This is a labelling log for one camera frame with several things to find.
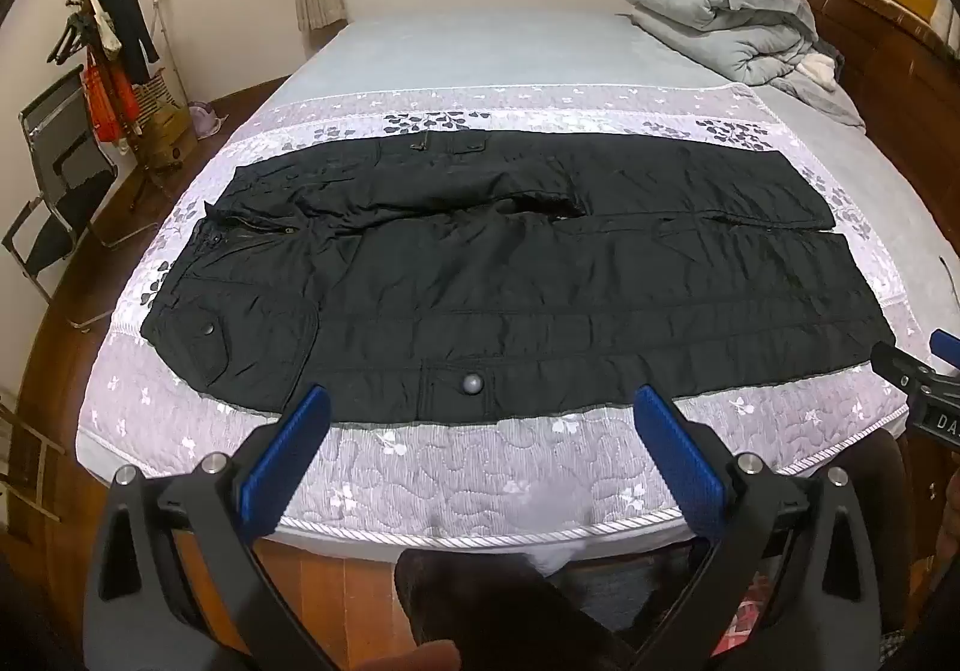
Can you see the white cloth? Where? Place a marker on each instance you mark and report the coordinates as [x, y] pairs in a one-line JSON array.
[[817, 71]]

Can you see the wooden bed headboard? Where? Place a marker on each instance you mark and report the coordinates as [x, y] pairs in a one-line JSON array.
[[885, 64]]

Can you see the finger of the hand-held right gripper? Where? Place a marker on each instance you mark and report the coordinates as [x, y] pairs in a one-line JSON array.
[[896, 360], [946, 343]]

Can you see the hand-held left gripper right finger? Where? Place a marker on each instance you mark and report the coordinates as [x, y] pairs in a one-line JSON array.
[[679, 461]]

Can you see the person's leg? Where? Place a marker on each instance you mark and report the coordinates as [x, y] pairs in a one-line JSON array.
[[487, 603]]

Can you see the bed with grey sheet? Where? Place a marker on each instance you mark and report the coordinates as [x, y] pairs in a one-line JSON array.
[[487, 53]]

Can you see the wooden furniture piece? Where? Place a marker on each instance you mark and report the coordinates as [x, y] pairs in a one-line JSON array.
[[26, 461]]

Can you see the red hanging bag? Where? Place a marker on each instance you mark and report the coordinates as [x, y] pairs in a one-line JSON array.
[[105, 101]]

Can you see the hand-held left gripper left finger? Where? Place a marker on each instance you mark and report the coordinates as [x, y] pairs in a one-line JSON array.
[[289, 461]]

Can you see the purple basin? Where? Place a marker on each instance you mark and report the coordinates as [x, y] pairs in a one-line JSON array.
[[204, 120]]

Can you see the black folding chair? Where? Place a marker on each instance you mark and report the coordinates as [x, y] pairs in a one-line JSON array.
[[56, 116]]

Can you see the black hanging garment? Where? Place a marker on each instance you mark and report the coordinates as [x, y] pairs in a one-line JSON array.
[[124, 19]]

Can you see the white floor stand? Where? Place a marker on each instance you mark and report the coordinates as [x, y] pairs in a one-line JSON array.
[[160, 4]]

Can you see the black pants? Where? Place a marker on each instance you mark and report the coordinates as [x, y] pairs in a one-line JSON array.
[[525, 281]]

